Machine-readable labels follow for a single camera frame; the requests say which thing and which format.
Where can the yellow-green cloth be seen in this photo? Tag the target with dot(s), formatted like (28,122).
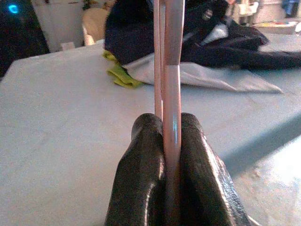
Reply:
(120,75)

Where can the white plastic table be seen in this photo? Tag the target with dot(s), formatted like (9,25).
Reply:
(58,117)

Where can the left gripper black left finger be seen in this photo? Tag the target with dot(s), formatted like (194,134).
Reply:
(141,176)

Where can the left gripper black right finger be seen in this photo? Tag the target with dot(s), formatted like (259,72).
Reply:
(202,183)

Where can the pale pink plastic hanger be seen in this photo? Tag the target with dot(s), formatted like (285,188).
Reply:
(171,94)

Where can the black device with cyan light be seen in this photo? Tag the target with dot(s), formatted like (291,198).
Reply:
(21,35)

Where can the white cabinet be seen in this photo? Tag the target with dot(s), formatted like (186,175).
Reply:
(58,23)

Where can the black garment with grey lining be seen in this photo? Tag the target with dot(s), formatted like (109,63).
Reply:
(141,35)

